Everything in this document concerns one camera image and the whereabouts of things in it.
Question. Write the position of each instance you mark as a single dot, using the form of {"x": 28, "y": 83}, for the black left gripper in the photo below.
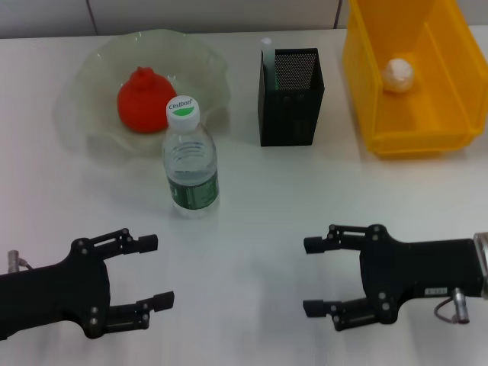
{"x": 57, "y": 293}

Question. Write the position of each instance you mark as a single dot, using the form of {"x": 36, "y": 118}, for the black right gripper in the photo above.
{"x": 419, "y": 267}

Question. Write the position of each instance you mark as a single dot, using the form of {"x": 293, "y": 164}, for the black mesh pen holder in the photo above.
{"x": 289, "y": 122}

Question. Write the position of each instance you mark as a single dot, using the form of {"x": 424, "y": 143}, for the green pen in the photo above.
{"x": 268, "y": 65}

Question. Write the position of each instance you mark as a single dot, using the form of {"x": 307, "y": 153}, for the clear water bottle green label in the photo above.
{"x": 190, "y": 167}

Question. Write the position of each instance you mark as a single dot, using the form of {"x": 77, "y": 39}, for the orange fruit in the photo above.
{"x": 145, "y": 103}

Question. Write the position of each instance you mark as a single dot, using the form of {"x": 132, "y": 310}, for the clear glass fruit plate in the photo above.
{"x": 202, "y": 68}

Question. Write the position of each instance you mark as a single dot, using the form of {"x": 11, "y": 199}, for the white paper ball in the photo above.
{"x": 398, "y": 75}

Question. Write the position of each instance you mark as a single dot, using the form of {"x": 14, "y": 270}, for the yellow plastic storage bin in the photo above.
{"x": 366, "y": 76}

